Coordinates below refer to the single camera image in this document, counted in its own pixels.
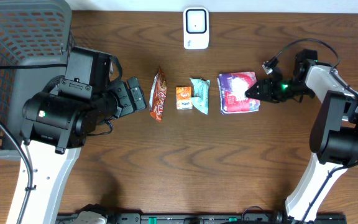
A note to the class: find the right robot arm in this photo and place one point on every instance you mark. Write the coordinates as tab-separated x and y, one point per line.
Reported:
334	136

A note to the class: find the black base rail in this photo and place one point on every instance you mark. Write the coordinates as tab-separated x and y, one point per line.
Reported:
98	214

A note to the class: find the small orange box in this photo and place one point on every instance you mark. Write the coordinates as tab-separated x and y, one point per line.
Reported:
183	98

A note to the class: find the grey plastic mesh basket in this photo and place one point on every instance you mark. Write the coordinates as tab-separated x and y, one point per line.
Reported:
35	41

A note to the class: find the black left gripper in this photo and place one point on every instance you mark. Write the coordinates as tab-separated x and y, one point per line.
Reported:
128	98

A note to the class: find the purple red snack packet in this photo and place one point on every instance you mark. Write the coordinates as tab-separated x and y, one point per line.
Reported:
232	88

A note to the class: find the orange red chip bag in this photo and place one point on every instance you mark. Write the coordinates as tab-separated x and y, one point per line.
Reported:
158	95

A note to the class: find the teal packet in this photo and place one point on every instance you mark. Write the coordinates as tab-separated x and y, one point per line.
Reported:
200	99

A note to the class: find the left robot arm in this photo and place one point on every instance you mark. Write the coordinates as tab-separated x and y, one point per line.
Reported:
54	130

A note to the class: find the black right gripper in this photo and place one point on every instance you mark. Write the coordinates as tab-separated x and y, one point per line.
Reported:
266	91

